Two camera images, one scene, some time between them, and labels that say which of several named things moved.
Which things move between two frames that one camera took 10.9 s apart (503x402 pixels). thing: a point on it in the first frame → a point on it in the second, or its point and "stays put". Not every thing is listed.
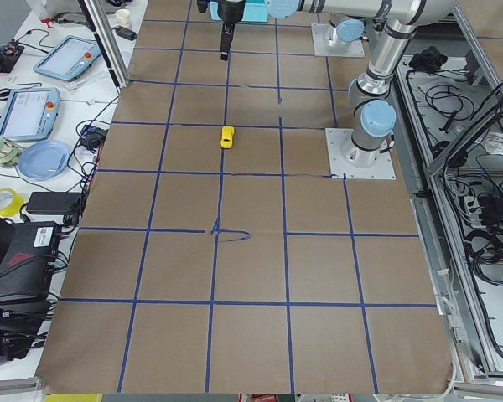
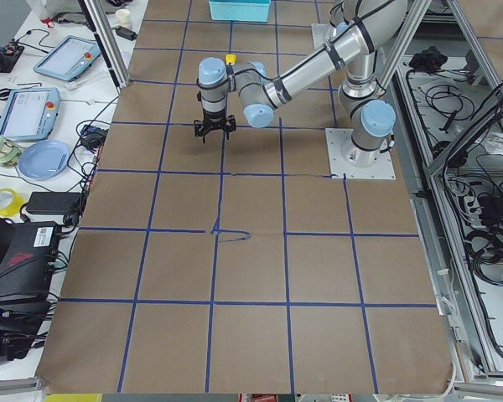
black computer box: x=18 y=257 stays put
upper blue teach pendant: x=70 y=59 stays put
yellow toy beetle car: x=227 y=136 → x=230 y=59
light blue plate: x=44 y=160 stays put
